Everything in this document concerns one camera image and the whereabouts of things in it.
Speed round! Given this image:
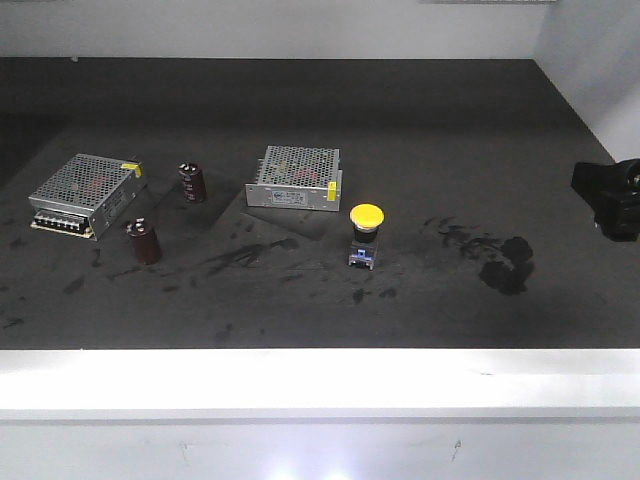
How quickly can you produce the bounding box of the rear dark red capacitor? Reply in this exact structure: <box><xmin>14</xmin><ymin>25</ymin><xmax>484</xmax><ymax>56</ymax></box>
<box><xmin>178</xmin><ymin>162</ymin><xmax>207</xmax><ymax>203</ymax></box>

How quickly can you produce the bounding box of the left metal mesh power supply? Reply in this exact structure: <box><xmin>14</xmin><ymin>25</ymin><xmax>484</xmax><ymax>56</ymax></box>
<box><xmin>29</xmin><ymin>153</ymin><xmax>147</xmax><ymax>241</ymax></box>

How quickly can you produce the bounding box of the dark red capacitor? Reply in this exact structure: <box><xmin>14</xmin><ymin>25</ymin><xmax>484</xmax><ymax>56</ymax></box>
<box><xmin>126</xmin><ymin>217</ymin><xmax>162</xmax><ymax>265</ymax></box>
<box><xmin>178</xmin><ymin>162</ymin><xmax>207</xmax><ymax>203</ymax></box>

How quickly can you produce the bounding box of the yellow mushroom push button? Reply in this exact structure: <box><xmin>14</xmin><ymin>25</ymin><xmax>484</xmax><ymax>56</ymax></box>
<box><xmin>348</xmin><ymin>203</ymin><xmax>385</xmax><ymax>270</ymax></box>

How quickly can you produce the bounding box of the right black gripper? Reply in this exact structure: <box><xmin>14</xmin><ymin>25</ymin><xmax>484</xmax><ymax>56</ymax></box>
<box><xmin>571</xmin><ymin>159</ymin><xmax>639</xmax><ymax>242</ymax></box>

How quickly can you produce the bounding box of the front dark red capacitor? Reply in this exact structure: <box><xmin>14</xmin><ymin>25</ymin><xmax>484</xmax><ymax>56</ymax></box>
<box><xmin>126</xmin><ymin>217</ymin><xmax>162</xmax><ymax>265</ymax></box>

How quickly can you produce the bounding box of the metal mesh power supply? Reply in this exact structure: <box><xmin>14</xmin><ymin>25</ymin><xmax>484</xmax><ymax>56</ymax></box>
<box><xmin>245</xmin><ymin>145</ymin><xmax>343</xmax><ymax>212</ymax></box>
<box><xmin>29</xmin><ymin>153</ymin><xmax>147</xmax><ymax>241</ymax></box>

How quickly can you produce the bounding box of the right metal mesh power supply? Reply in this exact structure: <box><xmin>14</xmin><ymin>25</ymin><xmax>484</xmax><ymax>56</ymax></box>
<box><xmin>245</xmin><ymin>145</ymin><xmax>343</xmax><ymax>212</ymax></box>

